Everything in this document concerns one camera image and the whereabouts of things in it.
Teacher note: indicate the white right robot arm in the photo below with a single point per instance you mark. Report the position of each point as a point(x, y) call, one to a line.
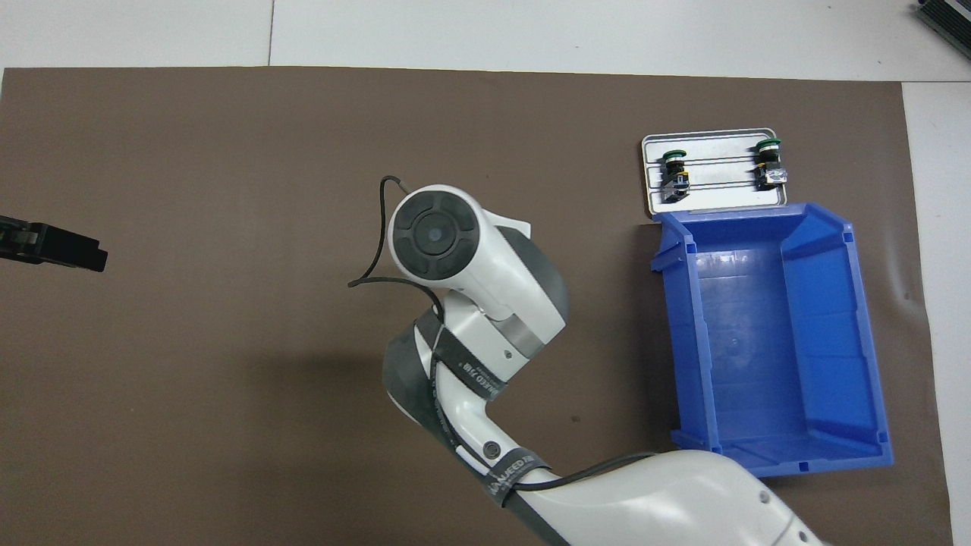
point(501, 280)

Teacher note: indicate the brown paper table mat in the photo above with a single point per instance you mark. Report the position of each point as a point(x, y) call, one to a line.
point(227, 379)

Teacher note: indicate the silver metal tray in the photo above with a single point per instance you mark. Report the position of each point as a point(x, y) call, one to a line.
point(721, 193)

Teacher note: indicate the blue plastic storage bin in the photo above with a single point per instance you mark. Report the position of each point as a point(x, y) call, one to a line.
point(758, 341)

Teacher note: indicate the black ridged metal device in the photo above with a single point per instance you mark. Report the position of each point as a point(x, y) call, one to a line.
point(948, 19)

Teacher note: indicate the green push button switch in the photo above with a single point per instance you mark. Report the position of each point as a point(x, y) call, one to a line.
point(770, 165)
point(674, 178)

